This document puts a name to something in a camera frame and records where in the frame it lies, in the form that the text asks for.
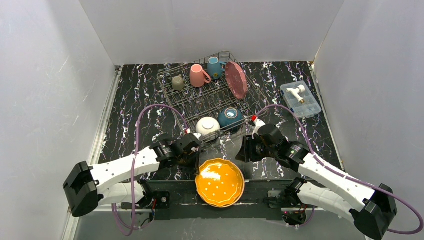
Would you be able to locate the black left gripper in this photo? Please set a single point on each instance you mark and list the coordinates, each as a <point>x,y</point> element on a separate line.
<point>192,156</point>

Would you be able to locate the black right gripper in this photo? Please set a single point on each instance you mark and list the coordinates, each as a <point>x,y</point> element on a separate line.
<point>248,149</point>

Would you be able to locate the white bowl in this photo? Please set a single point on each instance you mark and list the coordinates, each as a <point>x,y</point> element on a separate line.
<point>208,127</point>

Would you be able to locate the orange polka dot plate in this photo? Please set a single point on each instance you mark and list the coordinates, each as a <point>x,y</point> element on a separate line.
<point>220,183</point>

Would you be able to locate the teal bowl beige inside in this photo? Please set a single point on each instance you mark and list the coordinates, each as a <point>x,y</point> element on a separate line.
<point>230,119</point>

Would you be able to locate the grey wire dish rack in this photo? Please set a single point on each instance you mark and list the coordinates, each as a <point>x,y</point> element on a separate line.
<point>195,103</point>

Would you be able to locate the small grey cup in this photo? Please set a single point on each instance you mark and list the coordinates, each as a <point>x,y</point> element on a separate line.
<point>177,83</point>

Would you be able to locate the pink handled mug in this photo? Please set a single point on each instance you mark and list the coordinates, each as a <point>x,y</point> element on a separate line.
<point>198,76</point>

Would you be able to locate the pink polka dot plate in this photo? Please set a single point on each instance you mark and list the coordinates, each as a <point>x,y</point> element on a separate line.
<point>236,79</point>

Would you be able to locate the blue handled mug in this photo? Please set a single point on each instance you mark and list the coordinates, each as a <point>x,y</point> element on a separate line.
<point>215,68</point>

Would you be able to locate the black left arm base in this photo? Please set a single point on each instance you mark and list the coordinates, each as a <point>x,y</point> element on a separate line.
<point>151,200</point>

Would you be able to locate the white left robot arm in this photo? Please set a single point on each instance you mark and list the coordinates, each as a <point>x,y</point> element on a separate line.
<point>90,186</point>

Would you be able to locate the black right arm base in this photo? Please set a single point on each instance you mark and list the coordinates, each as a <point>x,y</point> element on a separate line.
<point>288,198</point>

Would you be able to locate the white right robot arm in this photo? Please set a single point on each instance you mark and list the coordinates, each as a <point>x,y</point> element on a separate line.
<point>371,209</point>

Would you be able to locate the clear plastic parts box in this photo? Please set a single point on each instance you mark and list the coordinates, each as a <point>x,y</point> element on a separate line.
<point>308,109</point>

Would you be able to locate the white pipe fitting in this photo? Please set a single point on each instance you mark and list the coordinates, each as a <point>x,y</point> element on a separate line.
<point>296,93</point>

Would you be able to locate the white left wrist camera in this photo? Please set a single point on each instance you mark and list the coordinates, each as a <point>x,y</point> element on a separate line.
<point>189,132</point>

